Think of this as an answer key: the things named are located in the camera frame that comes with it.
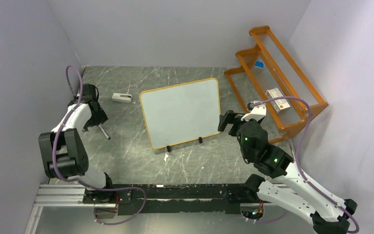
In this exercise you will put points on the aluminium rail frame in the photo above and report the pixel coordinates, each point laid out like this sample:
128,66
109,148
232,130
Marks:
58,209

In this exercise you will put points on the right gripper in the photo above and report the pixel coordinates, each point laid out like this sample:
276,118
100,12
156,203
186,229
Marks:
230,117

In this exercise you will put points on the white red box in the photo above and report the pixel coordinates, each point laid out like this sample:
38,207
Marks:
279,104

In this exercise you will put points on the white whiteboard eraser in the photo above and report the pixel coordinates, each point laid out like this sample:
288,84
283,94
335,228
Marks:
119,97

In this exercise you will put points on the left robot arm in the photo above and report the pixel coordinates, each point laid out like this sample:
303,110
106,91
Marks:
62,150

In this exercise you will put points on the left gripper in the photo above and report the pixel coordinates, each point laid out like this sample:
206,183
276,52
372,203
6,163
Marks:
101,118

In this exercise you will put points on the blue white small object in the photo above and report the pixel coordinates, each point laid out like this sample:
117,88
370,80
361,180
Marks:
259,65

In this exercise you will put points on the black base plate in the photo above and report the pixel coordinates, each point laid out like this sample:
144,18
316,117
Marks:
183,198

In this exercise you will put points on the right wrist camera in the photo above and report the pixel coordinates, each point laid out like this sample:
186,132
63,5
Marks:
257,114

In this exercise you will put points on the orange wooden rack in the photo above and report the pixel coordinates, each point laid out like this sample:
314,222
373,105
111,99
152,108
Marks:
280,71

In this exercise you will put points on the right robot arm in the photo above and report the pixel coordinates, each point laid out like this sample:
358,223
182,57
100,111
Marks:
281,182

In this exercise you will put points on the yellow framed whiteboard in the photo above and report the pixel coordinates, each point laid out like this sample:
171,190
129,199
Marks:
181,113

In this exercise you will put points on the blue whiteboard marker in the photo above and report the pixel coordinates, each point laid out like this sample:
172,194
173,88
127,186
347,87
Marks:
104,132

